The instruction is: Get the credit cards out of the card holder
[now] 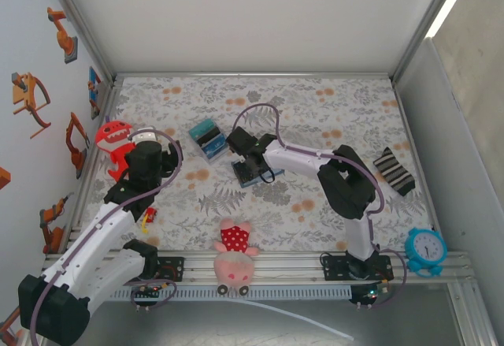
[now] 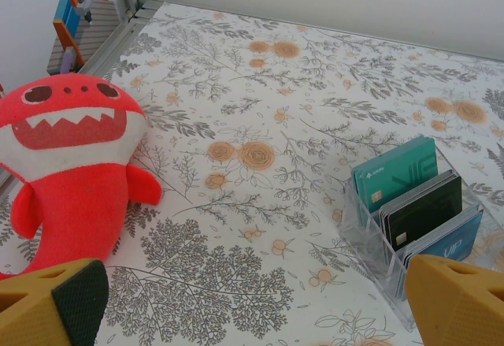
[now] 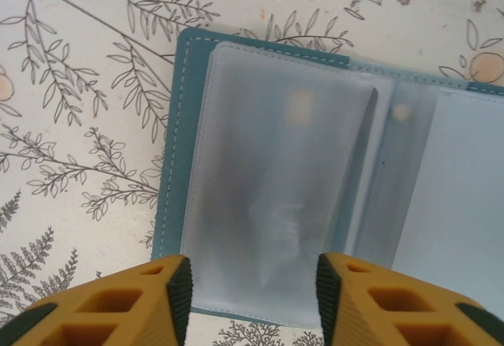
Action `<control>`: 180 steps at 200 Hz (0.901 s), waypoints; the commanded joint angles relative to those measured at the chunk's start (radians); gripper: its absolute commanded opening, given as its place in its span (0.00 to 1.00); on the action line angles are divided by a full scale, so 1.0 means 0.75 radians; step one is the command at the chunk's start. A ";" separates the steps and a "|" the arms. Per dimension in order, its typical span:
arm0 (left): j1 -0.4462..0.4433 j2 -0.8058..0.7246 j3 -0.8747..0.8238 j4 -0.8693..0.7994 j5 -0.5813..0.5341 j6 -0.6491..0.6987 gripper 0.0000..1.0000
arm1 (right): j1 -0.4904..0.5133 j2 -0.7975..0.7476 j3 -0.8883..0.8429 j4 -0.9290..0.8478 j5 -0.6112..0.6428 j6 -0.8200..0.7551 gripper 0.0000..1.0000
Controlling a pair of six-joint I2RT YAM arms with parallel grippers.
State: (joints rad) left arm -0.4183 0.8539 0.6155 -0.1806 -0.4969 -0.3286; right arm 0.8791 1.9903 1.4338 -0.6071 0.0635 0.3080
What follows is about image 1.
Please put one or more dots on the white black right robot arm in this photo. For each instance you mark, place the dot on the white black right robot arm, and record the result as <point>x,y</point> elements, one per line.
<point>346,188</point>

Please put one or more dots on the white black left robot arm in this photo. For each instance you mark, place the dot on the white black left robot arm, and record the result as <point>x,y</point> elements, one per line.
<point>94,231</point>

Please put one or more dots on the teal card stack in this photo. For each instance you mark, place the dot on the teal card stack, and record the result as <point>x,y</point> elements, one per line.
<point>202,127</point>

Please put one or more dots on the red shark plush toy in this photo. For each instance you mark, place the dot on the red shark plush toy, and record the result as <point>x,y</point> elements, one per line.
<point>112,135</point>

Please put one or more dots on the blue open box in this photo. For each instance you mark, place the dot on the blue open box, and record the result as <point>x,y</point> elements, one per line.
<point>208,143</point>

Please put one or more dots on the small red yellow toy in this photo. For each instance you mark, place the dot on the small red yellow toy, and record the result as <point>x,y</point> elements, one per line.
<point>150,218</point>

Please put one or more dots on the floral patterned table mat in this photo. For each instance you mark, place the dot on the floral patterned table mat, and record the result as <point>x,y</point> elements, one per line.
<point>315,97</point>

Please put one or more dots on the pink pig plush toy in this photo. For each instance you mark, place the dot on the pink pig plush toy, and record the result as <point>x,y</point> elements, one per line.
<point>235,259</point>

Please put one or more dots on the round black circuit board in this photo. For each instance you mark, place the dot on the round black circuit board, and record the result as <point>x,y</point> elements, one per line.
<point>368,295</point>
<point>151,292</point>

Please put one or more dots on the black beige striped sock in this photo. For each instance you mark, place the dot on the black beige striped sock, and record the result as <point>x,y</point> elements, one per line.
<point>395,172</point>

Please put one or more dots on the thin white tube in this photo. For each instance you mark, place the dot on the thin white tube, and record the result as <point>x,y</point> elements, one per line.
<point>299,316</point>

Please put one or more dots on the blue alarm clock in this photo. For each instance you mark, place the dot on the blue alarm clock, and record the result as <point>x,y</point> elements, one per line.
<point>427,247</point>

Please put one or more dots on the white LED light strip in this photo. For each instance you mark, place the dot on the white LED light strip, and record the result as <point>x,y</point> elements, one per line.
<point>449,1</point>

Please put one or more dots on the aluminium back rail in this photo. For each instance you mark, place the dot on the aluminium back rail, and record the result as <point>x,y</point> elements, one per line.
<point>252,75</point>

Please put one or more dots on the blue orange wall sticker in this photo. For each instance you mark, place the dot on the blue orange wall sticker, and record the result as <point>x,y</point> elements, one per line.
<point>93,86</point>

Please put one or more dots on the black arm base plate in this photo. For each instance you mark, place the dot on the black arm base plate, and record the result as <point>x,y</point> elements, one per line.
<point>175,269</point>
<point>330,268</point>

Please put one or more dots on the wide aluminium front rail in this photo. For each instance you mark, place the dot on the wide aluminium front rail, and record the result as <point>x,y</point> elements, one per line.
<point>291,269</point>

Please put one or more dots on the orange claw gripper wall sticker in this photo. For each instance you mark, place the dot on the orange claw gripper wall sticker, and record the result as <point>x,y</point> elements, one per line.
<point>25,97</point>

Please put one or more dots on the orange block wall sticker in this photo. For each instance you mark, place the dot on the orange block wall sticker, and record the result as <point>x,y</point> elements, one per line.
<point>4,178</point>

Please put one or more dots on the aluminium frame post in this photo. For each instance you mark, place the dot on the aluminium frame post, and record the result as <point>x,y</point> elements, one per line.
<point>434,7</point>
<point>82,27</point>

